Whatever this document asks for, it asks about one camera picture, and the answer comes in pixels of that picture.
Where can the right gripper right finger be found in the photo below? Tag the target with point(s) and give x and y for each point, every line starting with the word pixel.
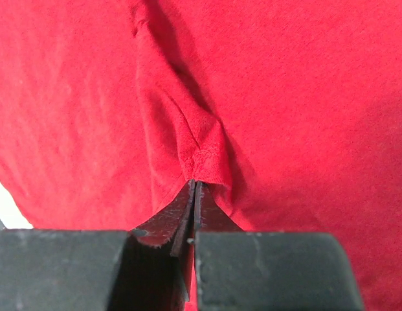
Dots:
pixel 247 270

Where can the red t-shirt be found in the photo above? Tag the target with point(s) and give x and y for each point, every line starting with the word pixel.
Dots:
pixel 290 110

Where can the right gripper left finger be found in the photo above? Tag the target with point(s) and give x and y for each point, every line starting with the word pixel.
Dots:
pixel 146 268

